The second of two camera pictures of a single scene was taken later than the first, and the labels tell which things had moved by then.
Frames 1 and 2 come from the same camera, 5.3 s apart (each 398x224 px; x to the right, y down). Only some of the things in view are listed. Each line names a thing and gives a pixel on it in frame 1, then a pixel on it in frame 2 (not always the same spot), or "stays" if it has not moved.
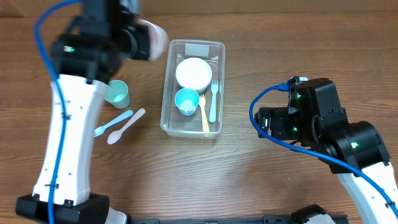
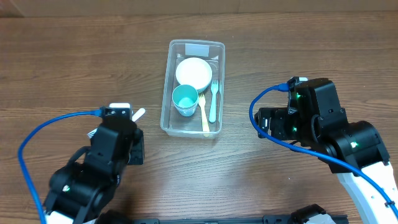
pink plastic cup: [158, 40] to [186, 108]
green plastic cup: [117, 94] to [185, 97]
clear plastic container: [193, 93] stays
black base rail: [344, 219] stays
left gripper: [138, 48] to [137, 148]
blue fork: [212, 112] stays
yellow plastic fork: [205, 122] stays
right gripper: [274, 117] stays
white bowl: [193, 73] stays
